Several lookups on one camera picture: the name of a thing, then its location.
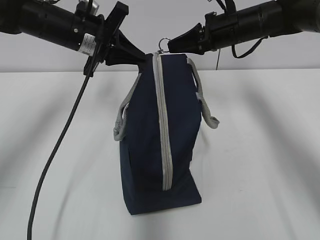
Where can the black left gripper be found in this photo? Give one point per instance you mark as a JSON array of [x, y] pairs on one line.
[[100, 39]]

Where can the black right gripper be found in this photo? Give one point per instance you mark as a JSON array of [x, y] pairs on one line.
[[220, 31]]

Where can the navy blue lunch bag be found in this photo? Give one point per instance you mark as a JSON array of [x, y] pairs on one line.
[[157, 125]]

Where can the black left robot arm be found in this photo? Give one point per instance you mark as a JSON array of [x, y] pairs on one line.
[[39, 18]]

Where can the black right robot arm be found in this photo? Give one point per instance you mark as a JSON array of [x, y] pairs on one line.
[[244, 30]]

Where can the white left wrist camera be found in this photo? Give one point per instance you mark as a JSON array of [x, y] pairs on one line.
[[87, 7]]

